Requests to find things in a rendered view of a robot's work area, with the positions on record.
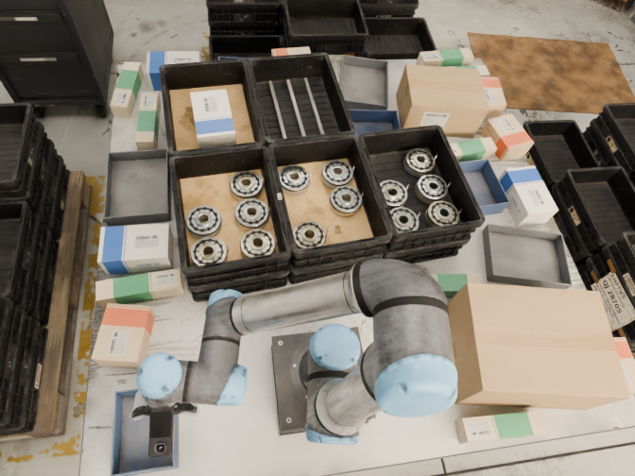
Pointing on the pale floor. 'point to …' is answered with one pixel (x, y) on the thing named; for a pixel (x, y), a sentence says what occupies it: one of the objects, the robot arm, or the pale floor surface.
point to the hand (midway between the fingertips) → (165, 417)
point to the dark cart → (56, 53)
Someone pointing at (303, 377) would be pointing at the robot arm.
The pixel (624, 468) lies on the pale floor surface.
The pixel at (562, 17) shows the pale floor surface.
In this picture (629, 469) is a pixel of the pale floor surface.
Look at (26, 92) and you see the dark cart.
